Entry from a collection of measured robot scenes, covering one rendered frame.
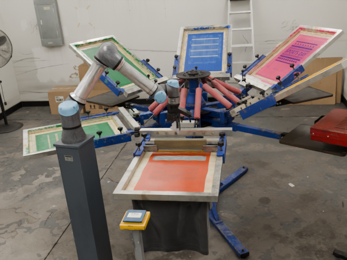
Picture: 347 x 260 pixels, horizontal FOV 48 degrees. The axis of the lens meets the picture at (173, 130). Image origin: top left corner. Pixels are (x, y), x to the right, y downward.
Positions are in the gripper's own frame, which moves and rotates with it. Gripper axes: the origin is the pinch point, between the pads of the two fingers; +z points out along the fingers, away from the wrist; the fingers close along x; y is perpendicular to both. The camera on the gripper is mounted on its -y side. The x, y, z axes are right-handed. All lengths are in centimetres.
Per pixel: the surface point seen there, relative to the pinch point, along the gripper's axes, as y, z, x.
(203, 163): -17.1, 15.9, 15.5
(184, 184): -8.2, 15.7, 43.1
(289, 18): -118, -22, -411
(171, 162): 4.0, 16.1, 14.8
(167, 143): 8.8, 8.0, 1.5
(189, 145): -6.8, 9.8, 1.8
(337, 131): -101, 0, 0
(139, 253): 12, 36, 80
